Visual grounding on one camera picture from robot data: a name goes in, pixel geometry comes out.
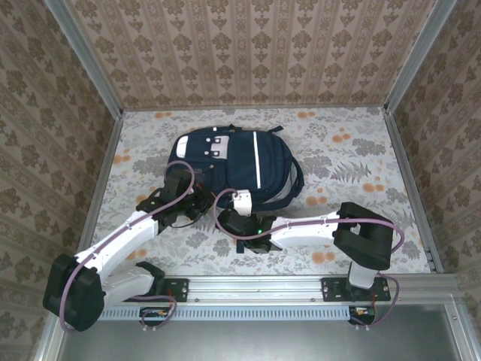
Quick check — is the navy blue backpack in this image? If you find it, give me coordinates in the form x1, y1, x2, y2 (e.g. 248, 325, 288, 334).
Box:
168, 125, 304, 254

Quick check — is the grey metal sheet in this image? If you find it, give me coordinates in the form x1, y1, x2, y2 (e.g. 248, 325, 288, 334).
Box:
56, 304, 464, 361

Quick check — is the floral tablecloth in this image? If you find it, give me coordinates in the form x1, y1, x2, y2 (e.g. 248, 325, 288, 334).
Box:
80, 107, 433, 275

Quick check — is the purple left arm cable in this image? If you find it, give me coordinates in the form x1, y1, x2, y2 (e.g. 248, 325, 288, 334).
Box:
59, 160, 196, 335

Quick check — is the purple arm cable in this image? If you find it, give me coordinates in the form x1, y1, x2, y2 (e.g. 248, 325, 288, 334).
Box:
59, 160, 196, 335
213, 187, 406, 332

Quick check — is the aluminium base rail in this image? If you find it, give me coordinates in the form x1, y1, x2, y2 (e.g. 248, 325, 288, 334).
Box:
56, 273, 465, 302

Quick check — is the slotted grey cable duct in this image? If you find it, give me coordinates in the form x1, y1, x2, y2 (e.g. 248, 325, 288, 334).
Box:
97, 305, 356, 321

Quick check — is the aluminium frame post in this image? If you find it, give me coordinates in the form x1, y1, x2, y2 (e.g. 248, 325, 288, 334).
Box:
383, 0, 458, 114
44, 0, 125, 117

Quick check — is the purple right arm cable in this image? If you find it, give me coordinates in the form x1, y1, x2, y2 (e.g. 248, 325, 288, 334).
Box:
213, 187, 406, 332

